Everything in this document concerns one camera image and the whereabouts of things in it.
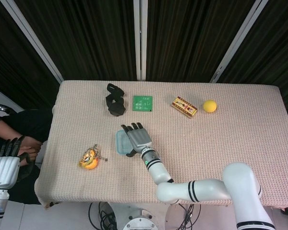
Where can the round grey robot base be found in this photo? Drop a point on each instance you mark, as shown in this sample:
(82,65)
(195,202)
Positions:
(140,219)

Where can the dark pleated curtain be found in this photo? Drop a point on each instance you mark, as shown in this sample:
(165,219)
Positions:
(93,38)

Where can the black fabric wrist brace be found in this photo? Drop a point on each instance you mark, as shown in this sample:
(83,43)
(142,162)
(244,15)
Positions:
(115,105)

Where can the yellow foam ball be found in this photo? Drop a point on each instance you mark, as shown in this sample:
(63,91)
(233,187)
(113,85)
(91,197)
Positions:
(210,106)

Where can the grey black right robot hand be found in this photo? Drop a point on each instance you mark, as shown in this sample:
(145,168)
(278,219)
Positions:
(139,137)

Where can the person in black clothes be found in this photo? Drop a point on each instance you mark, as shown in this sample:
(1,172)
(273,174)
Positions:
(31,124)

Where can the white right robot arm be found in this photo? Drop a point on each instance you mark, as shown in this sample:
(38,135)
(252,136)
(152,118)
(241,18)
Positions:
(206,185)

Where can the white metal frame post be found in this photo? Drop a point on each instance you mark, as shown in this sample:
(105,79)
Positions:
(140,40)
(235,43)
(33,40)

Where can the yellow and red carton box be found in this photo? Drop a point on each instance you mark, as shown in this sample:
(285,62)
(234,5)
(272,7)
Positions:
(184,107)

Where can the pink white waffle tablecloth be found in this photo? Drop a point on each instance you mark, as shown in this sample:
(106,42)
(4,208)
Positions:
(182,143)

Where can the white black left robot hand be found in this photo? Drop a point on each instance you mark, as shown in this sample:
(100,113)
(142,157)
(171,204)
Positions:
(4,171)

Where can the person's bare hand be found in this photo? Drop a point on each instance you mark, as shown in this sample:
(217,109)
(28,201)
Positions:
(31,149)

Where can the green square packet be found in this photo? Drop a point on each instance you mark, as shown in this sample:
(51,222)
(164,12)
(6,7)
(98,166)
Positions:
(142,103)

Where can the blue translucent plastic lid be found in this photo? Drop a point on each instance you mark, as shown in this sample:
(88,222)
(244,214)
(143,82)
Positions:
(122,141)

